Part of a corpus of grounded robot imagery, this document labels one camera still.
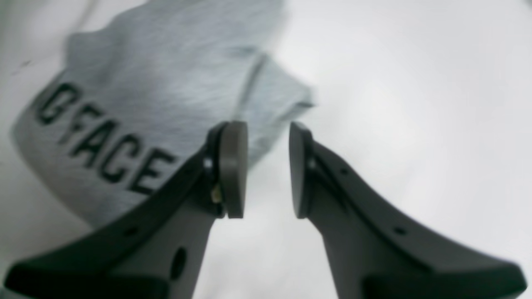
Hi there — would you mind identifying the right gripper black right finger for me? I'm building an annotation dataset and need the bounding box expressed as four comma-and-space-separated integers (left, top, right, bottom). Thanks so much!
289, 122, 527, 299

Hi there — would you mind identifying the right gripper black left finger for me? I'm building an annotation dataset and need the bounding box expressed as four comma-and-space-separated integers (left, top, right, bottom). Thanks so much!
3, 121, 248, 299

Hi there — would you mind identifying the grey T-shirt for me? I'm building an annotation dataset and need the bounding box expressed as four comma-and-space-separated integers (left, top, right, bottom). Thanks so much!
12, 0, 313, 227

